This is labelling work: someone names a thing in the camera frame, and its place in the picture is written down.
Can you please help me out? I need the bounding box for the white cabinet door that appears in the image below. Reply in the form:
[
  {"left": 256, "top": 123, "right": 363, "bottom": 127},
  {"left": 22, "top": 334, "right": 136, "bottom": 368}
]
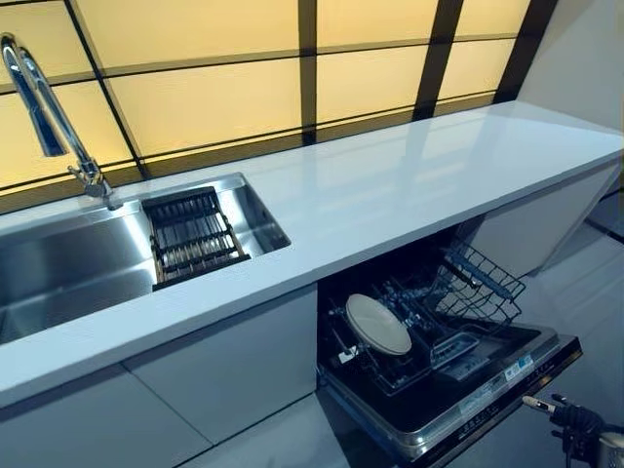
[
  {"left": 0, "top": 365, "right": 215, "bottom": 468},
  {"left": 467, "top": 163, "right": 620, "bottom": 277},
  {"left": 121, "top": 285, "right": 321, "bottom": 448}
]

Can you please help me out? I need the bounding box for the dishwasher upper wire basket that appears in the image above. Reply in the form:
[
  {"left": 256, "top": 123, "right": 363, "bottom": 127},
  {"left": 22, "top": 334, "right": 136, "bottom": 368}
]
[{"left": 433, "top": 241, "right": 527, "bottom": 326}]

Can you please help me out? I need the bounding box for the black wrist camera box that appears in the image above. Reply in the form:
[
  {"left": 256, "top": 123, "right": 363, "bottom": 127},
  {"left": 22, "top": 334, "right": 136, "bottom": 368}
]
[{"left": 550, "top": 428, "right": 601, "bottom": 468}]

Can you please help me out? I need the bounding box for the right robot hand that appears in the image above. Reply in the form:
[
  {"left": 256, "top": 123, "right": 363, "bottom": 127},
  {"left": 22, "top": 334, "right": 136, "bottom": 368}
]
[{"left": 522, "top": 393, "right": 601, "bottom": 440}]

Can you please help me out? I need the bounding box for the cream round plate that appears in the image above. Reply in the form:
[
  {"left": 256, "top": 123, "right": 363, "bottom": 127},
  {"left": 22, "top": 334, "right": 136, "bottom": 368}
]
[{"left": 345, "top": 292, "right": 413, "bottom": 356}]

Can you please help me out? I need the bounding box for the black dish drying rack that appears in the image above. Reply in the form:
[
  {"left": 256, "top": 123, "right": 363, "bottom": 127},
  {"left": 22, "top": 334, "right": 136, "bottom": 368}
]
[{"left": 140, "top": 185, "right": 253, "bottom": 293}]

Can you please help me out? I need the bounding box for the stainless steel sink basin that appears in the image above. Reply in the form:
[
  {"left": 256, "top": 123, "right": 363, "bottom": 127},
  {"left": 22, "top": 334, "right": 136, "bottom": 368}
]
[{"left": 0, "top": 172, "right": 293, "bottom": 345}]

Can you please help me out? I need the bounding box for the open dishwasher door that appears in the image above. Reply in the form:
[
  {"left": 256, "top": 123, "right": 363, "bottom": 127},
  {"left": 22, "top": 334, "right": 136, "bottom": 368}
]
[{"left": 316, "top": 324, "right": 584, "bottom": 464}]

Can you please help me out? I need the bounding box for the chrome gooseneck kitchen faucet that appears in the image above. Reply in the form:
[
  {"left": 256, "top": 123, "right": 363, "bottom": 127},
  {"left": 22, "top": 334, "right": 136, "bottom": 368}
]
[{"left": 0, "top": 32, "right": 123, "bottom": 211}]

